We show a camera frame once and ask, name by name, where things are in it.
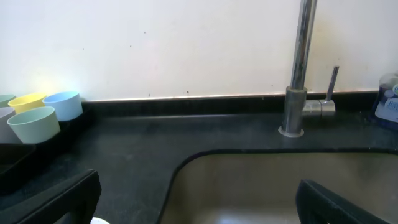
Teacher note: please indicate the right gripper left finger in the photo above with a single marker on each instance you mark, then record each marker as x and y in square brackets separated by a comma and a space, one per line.
[62, 202]

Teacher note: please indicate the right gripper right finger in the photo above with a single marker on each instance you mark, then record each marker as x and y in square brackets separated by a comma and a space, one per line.
[323, 205]

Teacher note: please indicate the white cup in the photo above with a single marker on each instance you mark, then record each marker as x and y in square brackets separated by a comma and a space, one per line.
[99, 221]

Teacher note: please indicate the black tray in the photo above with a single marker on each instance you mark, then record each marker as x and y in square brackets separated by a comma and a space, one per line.
[49, 152]

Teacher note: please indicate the steel sink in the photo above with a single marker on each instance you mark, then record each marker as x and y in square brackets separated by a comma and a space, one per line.
[248, 186]

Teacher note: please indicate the green cup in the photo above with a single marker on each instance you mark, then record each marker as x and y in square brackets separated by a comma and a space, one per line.
[6, 100]
[35, 127]

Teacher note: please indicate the grey cup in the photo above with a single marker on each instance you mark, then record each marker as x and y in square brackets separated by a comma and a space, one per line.
[6, 127]

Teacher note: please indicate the blue cup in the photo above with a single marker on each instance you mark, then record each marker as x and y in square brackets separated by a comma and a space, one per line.
[65, 107]

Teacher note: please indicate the steel tap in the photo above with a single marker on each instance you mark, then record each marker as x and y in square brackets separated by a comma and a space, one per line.
[293, 105]

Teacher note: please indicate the yellow cup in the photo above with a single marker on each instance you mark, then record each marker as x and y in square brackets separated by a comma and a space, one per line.
[26, 102]

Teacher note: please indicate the blue soap bottle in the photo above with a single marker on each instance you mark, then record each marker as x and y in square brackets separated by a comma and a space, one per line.
[387, 105]

